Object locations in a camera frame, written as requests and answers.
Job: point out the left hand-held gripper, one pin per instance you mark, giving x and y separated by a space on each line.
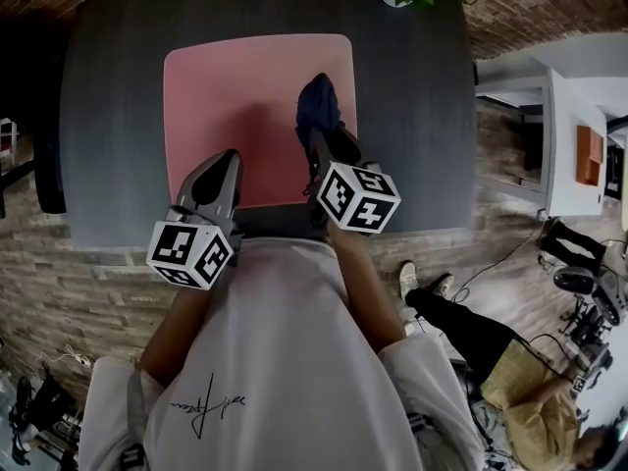
176 250

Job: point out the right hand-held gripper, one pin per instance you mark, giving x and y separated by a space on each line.
358 199

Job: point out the dark blue cloth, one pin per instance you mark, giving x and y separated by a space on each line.
319 101

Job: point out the pink desk mat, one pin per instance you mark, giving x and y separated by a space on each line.
221 91

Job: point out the person's left forearm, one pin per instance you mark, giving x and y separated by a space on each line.
174 331

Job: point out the person's right forearm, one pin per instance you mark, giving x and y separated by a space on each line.
365 292

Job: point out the black office chair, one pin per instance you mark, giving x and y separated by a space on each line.
49 174

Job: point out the person's white t-shirt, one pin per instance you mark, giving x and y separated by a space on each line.
284 361

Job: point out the white side table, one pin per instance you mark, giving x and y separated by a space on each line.
569 140

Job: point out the orange box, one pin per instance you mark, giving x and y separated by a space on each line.
589 155

